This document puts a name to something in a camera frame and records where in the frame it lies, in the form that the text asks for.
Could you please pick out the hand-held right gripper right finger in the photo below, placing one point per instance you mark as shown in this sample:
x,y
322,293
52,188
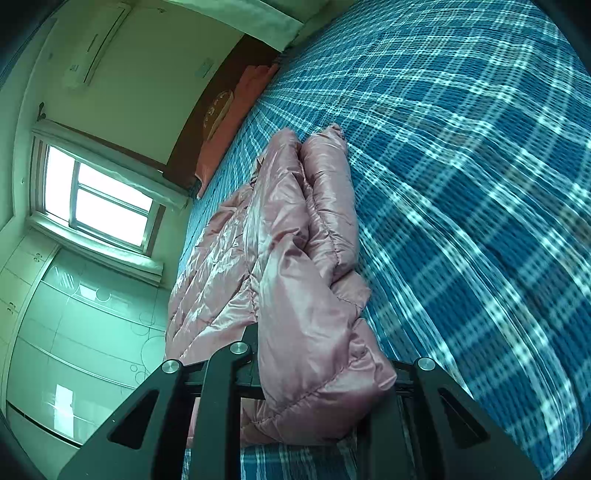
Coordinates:
x,y
427,383

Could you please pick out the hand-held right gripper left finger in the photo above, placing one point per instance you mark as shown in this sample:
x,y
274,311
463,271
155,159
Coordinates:
x,y
226,383

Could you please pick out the pink puffer jacket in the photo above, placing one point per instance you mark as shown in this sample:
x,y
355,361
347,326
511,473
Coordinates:
x,y
300,277

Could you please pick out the white wardrobe with circle pattern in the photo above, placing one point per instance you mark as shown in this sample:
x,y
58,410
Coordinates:
x,y
69,332

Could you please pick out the pale green curtain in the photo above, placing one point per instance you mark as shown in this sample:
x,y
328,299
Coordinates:
x,y
92,249
120,159
258,21

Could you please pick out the bed with blue plaid sheet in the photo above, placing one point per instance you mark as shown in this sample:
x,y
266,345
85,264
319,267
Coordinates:
x,y
461,184

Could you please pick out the window beside wardrobe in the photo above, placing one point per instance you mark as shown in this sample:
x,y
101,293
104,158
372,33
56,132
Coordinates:
x,y
101,203

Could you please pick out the small brown cushion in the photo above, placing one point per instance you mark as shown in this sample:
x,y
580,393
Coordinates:
x,y
217,113

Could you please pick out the red pillow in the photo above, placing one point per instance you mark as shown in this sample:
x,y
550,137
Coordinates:
x,y
251,85

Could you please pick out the dark wooden headboard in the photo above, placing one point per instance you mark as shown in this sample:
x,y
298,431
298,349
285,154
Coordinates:
x,y
217,78

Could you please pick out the wall socket plate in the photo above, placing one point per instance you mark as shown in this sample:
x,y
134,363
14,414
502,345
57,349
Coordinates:
x,y
205,68

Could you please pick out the white wall air conditioner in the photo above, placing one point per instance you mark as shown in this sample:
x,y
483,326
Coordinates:
x,y
97,44

